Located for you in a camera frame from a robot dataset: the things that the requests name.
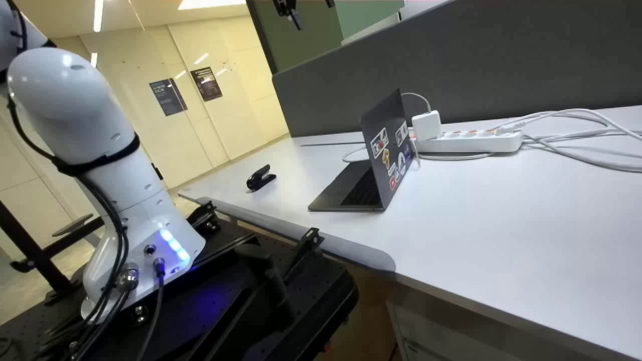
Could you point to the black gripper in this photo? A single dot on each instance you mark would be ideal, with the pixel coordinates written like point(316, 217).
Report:
point(288, 11)

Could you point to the dark grey laptop with stickers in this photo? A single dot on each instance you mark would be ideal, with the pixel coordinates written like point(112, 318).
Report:
point(388, 151)

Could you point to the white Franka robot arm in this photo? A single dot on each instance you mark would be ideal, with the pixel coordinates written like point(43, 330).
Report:
point(72, 106)

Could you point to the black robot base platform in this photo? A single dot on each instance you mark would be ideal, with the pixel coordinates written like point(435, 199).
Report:
point(222, 306)

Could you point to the green cabinet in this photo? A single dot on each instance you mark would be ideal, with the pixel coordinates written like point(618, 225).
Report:
point(301, 40)

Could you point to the rectangular ceiling light panel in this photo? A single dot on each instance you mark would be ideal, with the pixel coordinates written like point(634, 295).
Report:
point(212, 4)

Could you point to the white power adapter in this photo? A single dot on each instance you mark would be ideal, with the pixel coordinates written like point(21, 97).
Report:
point(426, 125)

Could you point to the grey desk partition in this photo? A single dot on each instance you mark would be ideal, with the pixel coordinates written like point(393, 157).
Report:
point(502, 60)

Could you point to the black table clamp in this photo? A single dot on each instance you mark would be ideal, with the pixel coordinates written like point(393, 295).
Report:
point(203, 214)
point(309, 240)

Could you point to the white power strip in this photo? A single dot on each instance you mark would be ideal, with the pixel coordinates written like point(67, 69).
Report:
point(477, 140)

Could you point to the black metal stand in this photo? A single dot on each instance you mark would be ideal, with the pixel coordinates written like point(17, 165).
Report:
point(33, 253)

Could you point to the dark wall poster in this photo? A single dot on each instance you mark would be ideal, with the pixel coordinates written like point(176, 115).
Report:
point(208, 82)
point(167, 97)

